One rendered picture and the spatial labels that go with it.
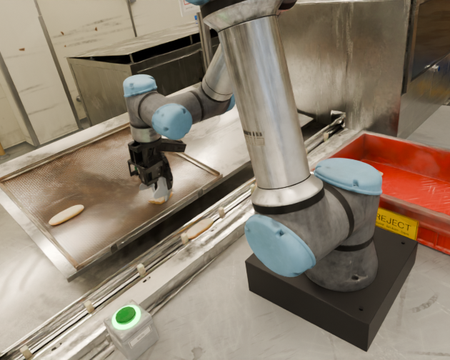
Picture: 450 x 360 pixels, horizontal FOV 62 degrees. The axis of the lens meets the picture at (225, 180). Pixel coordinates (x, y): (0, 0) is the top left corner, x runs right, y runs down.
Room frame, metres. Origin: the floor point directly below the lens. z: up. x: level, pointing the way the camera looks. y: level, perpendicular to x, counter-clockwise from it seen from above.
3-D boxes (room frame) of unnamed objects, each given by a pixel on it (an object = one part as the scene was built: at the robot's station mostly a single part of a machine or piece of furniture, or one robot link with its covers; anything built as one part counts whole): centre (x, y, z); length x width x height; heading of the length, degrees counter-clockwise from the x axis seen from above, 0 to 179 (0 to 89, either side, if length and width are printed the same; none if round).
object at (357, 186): (0.55, -0.21, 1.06); 0.13 x 0.12 x 0.14; 126
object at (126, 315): (0.51, 0.23, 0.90); 0.04 x 0.04 x 0.02
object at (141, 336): (0.51, 0.24, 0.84); 0.08 x 0.08 x 0.11; 41
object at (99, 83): (3.64, 0.14, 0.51); 1.93 x 1.05 x 1.02; 131
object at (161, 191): (0.89, 0.18, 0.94); 0.06 x 0.03 x 0.09; 135
